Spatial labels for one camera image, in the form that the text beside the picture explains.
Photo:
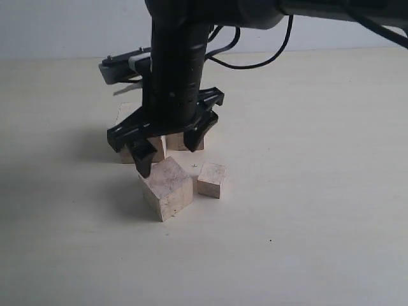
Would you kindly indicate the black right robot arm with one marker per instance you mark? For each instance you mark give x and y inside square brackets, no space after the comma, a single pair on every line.
[169,71]

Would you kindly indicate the second largest wooden cube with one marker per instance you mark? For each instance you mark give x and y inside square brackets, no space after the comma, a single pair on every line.
[168,189]

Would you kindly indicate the third largest wooden cube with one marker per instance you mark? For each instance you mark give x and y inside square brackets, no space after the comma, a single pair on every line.
[175,142]

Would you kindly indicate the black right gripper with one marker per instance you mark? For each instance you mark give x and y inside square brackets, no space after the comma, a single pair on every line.
[194,119]

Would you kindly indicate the smallest wooden cube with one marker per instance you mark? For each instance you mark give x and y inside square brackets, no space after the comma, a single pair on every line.
[211,179]

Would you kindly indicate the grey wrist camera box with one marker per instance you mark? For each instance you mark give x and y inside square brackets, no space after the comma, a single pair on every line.
[120,68]

